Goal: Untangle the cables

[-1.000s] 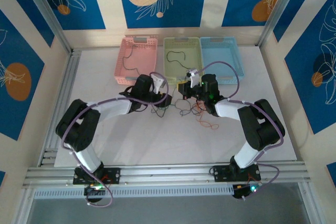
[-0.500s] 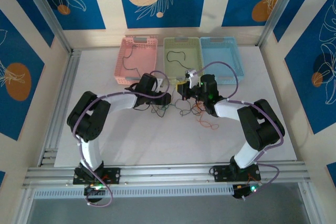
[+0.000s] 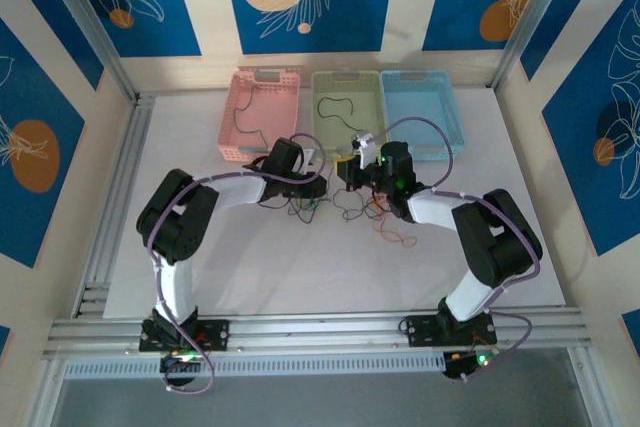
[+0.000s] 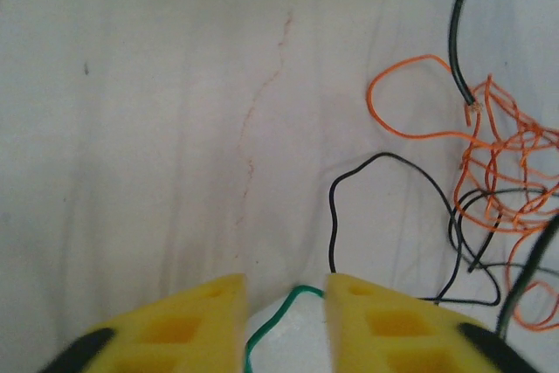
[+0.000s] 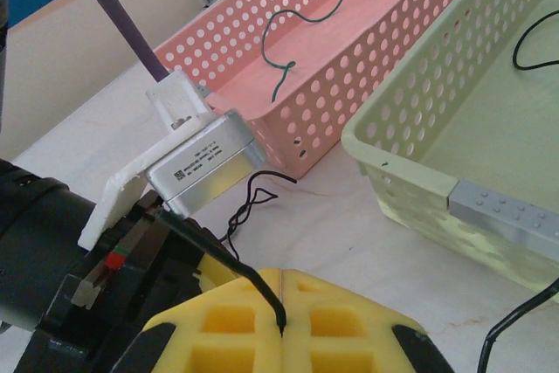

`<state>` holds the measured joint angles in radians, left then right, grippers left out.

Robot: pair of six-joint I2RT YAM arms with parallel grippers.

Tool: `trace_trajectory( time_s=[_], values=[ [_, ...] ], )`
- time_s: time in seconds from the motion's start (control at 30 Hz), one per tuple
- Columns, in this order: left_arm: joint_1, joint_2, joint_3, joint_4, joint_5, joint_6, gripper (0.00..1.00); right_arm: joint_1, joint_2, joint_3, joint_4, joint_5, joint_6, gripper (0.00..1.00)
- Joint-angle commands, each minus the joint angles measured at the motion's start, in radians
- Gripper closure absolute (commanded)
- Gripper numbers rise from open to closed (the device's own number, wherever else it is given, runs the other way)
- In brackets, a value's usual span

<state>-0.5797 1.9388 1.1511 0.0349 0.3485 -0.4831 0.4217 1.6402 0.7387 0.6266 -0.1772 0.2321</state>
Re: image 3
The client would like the thin orange cable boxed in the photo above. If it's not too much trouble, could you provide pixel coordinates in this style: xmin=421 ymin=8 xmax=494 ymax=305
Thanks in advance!
xmin=366 ymin=190 xmax=419 ymax=248

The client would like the pink perforated plastic basket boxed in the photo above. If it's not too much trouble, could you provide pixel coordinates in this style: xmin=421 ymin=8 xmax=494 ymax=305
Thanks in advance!
xmin=217 ymin=66 xmax=302 ymax=166

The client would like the thin black cable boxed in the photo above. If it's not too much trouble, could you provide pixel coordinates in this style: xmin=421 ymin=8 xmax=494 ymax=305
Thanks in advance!
xmin=332 ymin=185 xmax=381 ymax=223
xmin=317 ymin=95 xmax=367 ymax=134

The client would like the thin dark grey cable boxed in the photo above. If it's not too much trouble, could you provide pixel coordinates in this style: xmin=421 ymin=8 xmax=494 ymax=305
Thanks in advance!
xmin=256 ymin=195 xmax=301 ymax=226
xmin=233 ymin=85 xmax=272 ymax=154

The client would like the thin dark green cable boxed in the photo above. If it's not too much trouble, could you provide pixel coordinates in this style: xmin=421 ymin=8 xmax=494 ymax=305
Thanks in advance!
xmin=287 ymin=191 xmax=334 ymax=226

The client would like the green perforated plastic basket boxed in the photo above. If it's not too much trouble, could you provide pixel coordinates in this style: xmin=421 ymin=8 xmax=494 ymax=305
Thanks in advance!
xmin=310 ymin=70 xmax=390 ymax=163

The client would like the blue perforated plastic basket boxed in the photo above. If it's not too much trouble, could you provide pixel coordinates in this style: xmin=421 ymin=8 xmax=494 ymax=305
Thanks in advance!
xmin=380 ymin=69 xmax=468 ymax=163

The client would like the black controller board green light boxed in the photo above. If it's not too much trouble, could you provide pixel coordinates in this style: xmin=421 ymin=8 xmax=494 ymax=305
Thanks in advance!
xmin=442 ymin=346 xmax=497 ymax=381
xmin=158 ymin=351 xmax=204 ymax=388

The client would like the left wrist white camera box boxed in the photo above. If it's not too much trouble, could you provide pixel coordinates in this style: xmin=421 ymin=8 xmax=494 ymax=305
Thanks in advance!
xmin=299 ymin=146 xmax=326 ymax=173

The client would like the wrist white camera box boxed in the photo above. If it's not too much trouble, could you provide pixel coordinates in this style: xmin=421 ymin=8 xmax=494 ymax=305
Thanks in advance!
xmin=299 ymin=146 xmax=326 ymax=173
xmin=351 ymin=131 xmax=377 ymax=168

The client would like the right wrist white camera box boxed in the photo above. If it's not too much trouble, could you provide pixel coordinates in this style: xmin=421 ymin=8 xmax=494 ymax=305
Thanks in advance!
xmin=351 ymin=131 xmax=377 ymax=168

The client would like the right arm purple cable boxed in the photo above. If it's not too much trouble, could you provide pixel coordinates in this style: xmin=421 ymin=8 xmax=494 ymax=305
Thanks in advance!
xmin=372 ymin=116 xmax=542 ymax=383

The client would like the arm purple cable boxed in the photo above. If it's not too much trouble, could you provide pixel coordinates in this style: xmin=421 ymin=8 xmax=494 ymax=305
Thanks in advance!
xmin=147 ymin=132 xmax=329 ymax=396
xmin=372 ymin=116 xmax=542 ymax=383

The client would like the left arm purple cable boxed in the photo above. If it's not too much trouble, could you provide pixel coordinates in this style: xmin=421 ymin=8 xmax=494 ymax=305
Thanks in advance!
xmin=147 ymin=132 xmax=329 ymax=396

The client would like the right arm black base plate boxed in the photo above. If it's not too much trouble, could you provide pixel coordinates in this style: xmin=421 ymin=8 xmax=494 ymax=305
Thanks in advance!
xmin=403 ymin=314 xmax=499 ymax=348

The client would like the wide aluminium mounting rail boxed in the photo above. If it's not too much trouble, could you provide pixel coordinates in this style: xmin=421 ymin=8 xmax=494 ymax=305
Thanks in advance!
xmin=42 ymin=307 xmax=596 ymax=361

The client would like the aluminium table edge rail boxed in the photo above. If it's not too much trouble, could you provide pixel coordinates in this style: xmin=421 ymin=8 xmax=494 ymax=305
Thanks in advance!
xmin=73 ymin=94 xmax=154 ymax=319

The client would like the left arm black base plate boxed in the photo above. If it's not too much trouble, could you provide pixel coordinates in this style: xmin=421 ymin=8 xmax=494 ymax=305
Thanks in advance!
xmin=138 ymin=317 xmax=231 ymax=354

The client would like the grey slotted cable duct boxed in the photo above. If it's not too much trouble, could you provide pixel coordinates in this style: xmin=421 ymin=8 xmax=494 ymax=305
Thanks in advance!
xmin=64 ymin=350 xmax=447 ymax=381

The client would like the aluminium frame post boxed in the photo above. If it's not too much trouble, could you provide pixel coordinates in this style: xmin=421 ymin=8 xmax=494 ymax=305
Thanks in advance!
xmin=23 ymin=361 xmax=69 ymax=427
xmin=488 ymin=0 xmax=569 ymax=91
xmin=37 ymin=0 xmax=140 ymax=104
xmin=567 ymin=346 xmax=609 ymax=427

